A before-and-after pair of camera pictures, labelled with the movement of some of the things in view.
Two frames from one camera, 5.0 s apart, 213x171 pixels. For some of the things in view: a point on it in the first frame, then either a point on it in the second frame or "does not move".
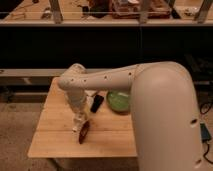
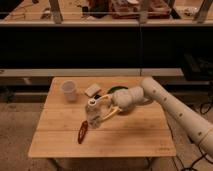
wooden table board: [110, 133] does not move
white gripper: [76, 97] -> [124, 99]
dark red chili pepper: [84, 131] does not move
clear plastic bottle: [78, 120] -> [94, 113]
